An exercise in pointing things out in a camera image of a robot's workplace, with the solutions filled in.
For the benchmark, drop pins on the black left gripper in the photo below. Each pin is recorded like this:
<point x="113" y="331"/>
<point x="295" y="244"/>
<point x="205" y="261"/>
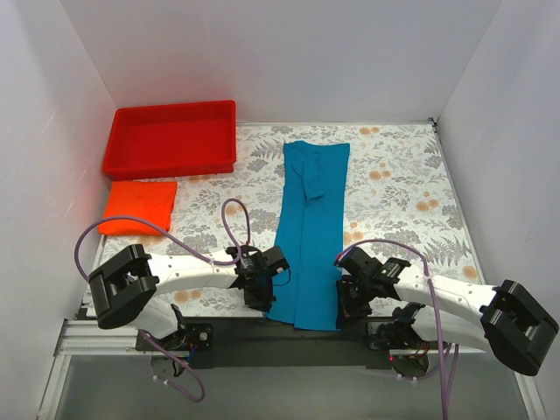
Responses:
<point x="259" y="296"/>

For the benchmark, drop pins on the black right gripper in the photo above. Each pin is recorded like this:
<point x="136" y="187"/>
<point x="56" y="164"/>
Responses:
<point x="350" y="302"/>

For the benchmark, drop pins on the teal t shirt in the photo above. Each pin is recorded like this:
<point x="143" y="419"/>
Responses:
<point x="310" y="235"/>

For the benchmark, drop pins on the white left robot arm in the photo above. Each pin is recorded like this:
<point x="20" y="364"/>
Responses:
<point x="126" y="288"/>

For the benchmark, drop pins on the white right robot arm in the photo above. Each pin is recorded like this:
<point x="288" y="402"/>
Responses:
<point x="404" y="309"/>

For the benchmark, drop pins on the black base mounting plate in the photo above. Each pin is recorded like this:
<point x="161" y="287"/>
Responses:
<point x="263" y="343"/>

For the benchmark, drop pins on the folded orange t shirt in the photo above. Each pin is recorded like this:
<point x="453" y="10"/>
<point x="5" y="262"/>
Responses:
<point x="150" y="201"/>

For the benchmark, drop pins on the red plastic tray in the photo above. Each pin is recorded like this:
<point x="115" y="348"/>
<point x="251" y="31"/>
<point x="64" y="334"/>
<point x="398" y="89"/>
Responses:
<point x="174" y="140"/>

